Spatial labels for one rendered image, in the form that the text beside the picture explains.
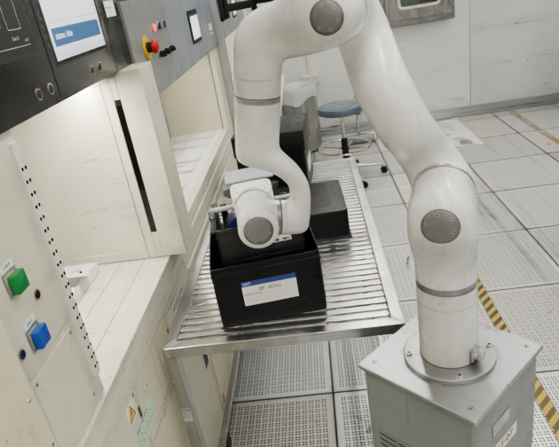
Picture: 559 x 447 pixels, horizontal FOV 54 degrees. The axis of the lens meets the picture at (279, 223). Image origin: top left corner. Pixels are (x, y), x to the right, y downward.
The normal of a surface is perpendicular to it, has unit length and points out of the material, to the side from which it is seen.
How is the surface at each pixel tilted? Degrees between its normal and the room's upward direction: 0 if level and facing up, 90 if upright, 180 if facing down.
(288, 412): 0
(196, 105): 90
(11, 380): 90
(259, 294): 90
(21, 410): 90
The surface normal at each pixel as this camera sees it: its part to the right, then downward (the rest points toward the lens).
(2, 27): 0.99, -0.13
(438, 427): -0.72, 0.39
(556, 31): -0.04, 0.41
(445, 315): -0.25, 0.43
